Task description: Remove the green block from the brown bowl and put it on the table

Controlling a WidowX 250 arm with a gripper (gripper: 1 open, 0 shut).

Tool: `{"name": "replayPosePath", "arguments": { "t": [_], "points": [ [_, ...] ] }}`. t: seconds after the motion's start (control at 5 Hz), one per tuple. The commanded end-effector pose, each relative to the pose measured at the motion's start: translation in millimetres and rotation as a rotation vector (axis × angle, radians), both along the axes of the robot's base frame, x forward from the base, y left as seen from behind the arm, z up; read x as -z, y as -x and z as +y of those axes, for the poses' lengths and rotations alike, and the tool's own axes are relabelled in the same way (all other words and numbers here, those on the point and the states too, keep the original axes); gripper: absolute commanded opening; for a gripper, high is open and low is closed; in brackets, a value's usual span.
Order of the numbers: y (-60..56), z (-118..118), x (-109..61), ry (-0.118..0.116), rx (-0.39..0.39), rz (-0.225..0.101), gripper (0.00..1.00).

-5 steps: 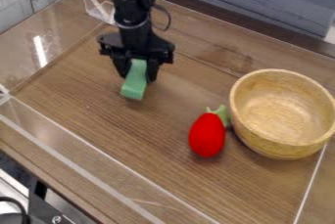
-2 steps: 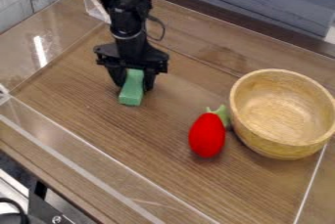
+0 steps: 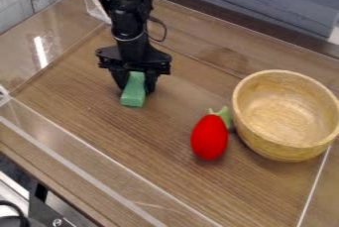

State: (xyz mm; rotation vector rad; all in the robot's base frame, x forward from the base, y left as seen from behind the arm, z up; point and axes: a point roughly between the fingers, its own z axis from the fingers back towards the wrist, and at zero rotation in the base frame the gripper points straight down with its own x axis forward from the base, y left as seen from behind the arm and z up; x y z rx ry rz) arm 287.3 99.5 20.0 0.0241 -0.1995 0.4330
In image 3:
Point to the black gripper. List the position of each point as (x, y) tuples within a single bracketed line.
[(154, 62)]

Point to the green rectangular block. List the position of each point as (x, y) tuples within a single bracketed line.
[(134, 91)]

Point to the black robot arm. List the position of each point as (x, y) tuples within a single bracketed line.
[(130, 16)]

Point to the brown wooden bowl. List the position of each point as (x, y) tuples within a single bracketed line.
[(286, 115)]

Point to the red plush strawberry toy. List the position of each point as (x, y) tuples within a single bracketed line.
[(211, 134)]

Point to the clear acrylic corner bracket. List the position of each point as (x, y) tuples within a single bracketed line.
[(95, 10)]

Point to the clear acrylic tray wall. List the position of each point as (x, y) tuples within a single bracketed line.
[(109, 192)]

